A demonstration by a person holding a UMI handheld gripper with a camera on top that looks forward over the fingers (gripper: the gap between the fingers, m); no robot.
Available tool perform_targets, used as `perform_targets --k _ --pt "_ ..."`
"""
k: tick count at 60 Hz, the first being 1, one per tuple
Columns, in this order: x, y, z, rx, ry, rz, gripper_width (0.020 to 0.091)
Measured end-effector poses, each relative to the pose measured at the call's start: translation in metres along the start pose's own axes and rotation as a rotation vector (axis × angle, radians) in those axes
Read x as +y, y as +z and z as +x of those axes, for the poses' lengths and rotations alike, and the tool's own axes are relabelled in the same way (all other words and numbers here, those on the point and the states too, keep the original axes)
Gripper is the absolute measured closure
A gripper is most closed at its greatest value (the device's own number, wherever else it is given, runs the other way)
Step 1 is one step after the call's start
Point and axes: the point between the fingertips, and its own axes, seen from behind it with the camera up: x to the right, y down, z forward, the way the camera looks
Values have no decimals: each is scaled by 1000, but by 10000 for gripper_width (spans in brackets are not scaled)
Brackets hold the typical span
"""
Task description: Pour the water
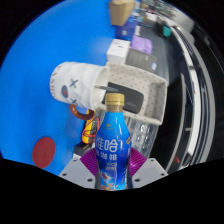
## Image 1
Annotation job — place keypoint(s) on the small white box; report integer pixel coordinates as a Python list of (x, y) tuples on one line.
[(118, 51)]

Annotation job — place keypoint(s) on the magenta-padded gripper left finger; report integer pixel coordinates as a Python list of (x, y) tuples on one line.
[(77, 173)]

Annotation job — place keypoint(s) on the flat round red coaster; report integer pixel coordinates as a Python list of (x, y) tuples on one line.
[(43, 152)]

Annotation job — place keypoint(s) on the black wall shelf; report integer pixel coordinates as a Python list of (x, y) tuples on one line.
[(184, 100)]

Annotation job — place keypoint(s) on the teal object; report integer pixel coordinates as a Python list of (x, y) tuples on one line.
[(166, 31)]

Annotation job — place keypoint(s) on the dark blue box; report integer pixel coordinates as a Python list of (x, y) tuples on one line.
[(126, 30)]

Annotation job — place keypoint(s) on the brown cardboard box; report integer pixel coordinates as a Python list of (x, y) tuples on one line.
[(120, 12)]

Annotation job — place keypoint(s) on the purple bag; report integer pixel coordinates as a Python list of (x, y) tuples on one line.
[(142, 45)]

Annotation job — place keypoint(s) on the beige perforated plastic basket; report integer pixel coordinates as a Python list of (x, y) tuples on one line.
[(140, 80)]

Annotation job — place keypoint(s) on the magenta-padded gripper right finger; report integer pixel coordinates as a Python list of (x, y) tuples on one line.
[(148, 171)]

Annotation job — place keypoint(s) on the black flat device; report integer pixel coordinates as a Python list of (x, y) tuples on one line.
[(130, 98)]

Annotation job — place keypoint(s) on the black box with white label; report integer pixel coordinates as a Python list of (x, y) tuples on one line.
[(81, 150)]

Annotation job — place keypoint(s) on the dark grey box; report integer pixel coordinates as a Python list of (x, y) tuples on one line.
[(141, 60)]

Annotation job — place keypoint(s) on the blue drink bottle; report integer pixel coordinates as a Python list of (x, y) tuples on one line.
[(112, 150)]

